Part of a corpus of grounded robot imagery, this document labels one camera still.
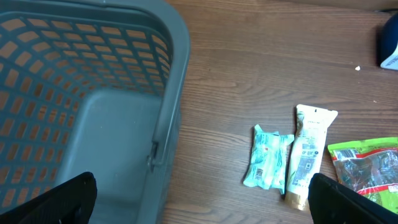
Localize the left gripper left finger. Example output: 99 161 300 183
1 172 97 224

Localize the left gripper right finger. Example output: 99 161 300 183
308 173 397 224

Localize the green red snack bag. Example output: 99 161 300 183
328 137 397 213

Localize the teal small packet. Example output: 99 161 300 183
243 124 295 195

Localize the white tube gold cap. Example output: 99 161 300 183
285 105 338 212

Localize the white barcode scanner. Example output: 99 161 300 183
379 14 397 71

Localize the grey plastic mesh basket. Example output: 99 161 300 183
1 0 190 223

